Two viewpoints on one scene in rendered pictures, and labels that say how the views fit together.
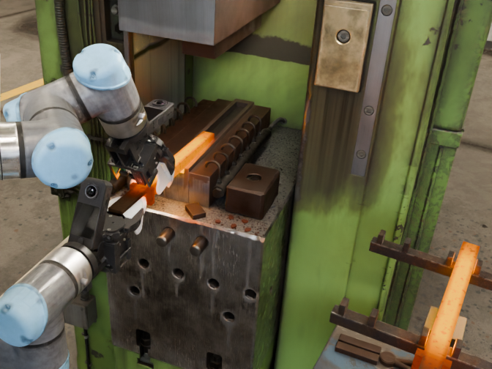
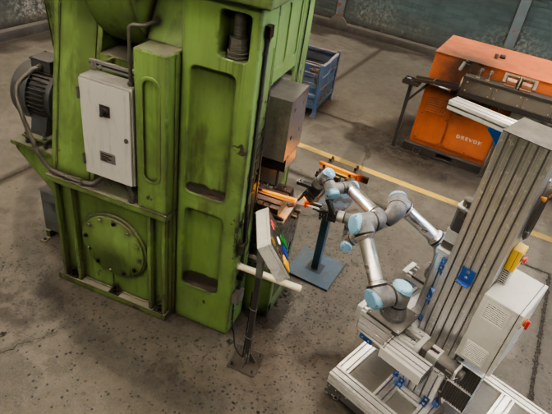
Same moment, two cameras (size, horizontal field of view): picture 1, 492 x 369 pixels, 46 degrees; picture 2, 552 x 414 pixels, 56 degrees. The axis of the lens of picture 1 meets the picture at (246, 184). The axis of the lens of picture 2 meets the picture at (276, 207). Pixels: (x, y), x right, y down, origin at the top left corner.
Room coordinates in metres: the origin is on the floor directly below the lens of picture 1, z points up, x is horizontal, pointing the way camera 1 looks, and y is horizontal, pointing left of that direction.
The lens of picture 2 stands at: (1.19, 3.03, 2.93)
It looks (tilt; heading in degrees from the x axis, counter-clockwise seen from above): 35 degrees down; 269
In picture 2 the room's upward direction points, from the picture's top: 9 degrees clockwise
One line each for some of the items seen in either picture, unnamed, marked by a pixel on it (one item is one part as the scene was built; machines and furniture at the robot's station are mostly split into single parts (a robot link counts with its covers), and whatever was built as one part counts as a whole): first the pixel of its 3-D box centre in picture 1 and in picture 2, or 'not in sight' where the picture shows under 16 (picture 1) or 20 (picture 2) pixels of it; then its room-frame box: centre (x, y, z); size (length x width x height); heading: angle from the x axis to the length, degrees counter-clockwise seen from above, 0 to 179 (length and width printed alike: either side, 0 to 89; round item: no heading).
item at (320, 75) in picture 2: not in sight; (288, 72); (1.13, -3.94, 0.36); 1.20 x 0.80 x 0.72; 160
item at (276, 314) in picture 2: not in sight; (272, 306); (1.03, 0.19, 0.01); 0.58 x 0.39 x 0.01; 72
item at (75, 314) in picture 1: (79, 307); (236, 295); (1.30, 0.48, 0.36); 0.09 x 0.07 x 0.12; 72
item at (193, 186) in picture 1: (205, 143); (255, 195); (1.27, 0.11, 0.96); 0.42 x 0.20 x 0.09; 162
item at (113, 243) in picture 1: (96, 248); (328, 213); (0.77, 0.24, 0.99); 0.12 x 0.08 x 0.09; 162
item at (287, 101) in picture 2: not in sight; (267, 112); (1.26, 0.07, 1.56); 0.42 x 0.39 x 0.40; 162
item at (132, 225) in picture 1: (126, 222); not in sight; (0.82, 0.20, 1.02); 0.09 x 0.05 x 0.02; 159
